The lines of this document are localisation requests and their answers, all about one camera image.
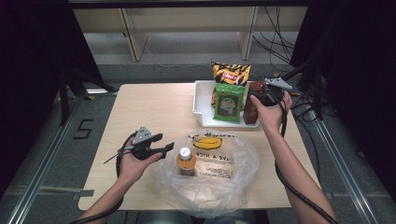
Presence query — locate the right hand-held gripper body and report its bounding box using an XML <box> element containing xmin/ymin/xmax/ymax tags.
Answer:
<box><xmin>257</xmin><ymin>77</ymin><xmax>294</xmax><ymax>107</ymax></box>

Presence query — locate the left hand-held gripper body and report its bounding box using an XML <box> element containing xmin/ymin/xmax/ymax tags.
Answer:
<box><xmin>124</xmin><ymin>125</ymin><xmax>163</xmax><ymax>161</ymax></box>

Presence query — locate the black yellow chips packet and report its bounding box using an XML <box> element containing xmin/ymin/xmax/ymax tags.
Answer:
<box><xmin>210</xmin><ymin>61</ymin><xmax>252</xmax><ymax>106</ymax></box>

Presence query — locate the green snack packet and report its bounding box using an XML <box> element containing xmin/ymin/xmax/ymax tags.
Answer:
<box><xmin>213</xmin><ymin>82</ymin><xmax>247</xmax><ymax>123</ymax></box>

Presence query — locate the white plastic bin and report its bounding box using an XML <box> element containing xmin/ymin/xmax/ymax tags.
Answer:
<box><xmin>191</xmin><ymin>79</ymin><xmax>261</xmax><ymax>129</ymax></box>

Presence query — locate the clear printed plastic bag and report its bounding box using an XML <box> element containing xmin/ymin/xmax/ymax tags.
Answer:
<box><xmin>152</xmin><ymin>130</ymin><xmax>261</xmax><ymax>218</ymax></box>

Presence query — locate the person's right hand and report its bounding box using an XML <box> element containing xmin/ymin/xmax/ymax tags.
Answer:
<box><xmin>249</xmin><ymin>90</ymin><xmax>293</xmax><ymax>133</ymax></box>

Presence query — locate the person's left hand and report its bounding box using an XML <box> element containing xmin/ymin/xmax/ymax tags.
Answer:
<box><xmin>118</xmin><ymin>146</ymin><xmax>163</xmax><ymax>189</ymax></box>

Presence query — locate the orange juice bottle white cap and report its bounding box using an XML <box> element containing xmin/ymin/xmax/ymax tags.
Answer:
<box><xmin>176</xmin><ymin>147</ymin><xmax>198</xmax><ymax>177</ymax></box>

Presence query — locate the black tripod stand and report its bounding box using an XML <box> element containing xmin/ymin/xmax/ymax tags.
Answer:
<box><xmin>58</xmin><ymin>66</ymin><xmax>118</xmax><ymax>126</ymax></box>
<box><xmin>279</xmin><ymin>60</ymin><xmax>325</xmax><ymax>120</ymax></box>

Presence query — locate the black curtain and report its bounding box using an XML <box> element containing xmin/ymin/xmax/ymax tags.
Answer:
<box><xmin>0</xmin><ymin>0</ymin><xmax>105</xmax><ymax>200</ymax></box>
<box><xmin>289</xmin><ymin>0</ymin><xmax>396</xmax><ymax>194</ymax></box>

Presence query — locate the light wooden desk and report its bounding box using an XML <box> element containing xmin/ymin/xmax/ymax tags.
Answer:
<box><xmin>68</xmin><ymin>0</ymin><xmax>309</xmax><ymax>63</ymax></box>

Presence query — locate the bundle of black cables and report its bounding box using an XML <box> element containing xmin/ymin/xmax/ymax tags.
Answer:
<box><xmin>251</xmin><ymin>6</ymin><xmax>297</xmax><ymax>73</ymax></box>

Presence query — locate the tangle of black floor cables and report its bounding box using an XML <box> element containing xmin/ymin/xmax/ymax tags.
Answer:
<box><xmin>290</xmin><ymin>90</ymin><xmax>319</xmax><ymax>124</ymax></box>

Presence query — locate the white floor cable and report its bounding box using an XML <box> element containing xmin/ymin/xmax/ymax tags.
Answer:
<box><xmin>144</xmin><ymin>46</ymin><xmax>216</xmax><ymax>69</ymax></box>

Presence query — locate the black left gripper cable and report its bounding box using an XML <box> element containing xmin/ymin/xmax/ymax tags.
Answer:
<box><xmin>68</xmin><ymin>132</ymin><xmax>138</xmax><ymax>224</ymax></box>

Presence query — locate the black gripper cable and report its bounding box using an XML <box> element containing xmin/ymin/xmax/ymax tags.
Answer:
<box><xmin>68</xmin><ymin>132</ymin><xmax>138</xmax><ymax>224</ymax></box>
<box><xmin>274</xmin><ymin>91</ymin><xmax>339</xmax><ymax>224</ymax></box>

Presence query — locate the aluminium floor rail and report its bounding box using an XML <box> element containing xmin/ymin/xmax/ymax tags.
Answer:
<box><xmin>6</xmin><ymin>92</ymin><xmax>88</xmax><ymax>224</ymax></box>
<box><xmin>311</xmin><ymin>118</ymin><xmax>381</xmax><ymax>224</ymax></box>

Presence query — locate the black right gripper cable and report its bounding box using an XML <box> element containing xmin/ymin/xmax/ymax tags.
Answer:
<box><xmin>274</xmin><ymin>91</ymin><xmax>339</xmax><ymax>224</ymax></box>

